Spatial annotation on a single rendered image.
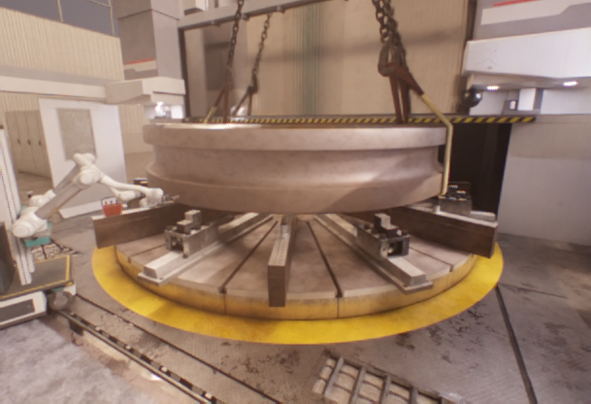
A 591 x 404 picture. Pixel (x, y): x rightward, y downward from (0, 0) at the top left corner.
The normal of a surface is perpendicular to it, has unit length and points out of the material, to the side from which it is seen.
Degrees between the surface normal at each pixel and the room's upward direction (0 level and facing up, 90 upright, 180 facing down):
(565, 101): 90
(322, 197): 90
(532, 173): 90
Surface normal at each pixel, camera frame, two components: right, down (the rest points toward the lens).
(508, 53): -0.47, 0.18
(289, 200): -0.04, 0.21
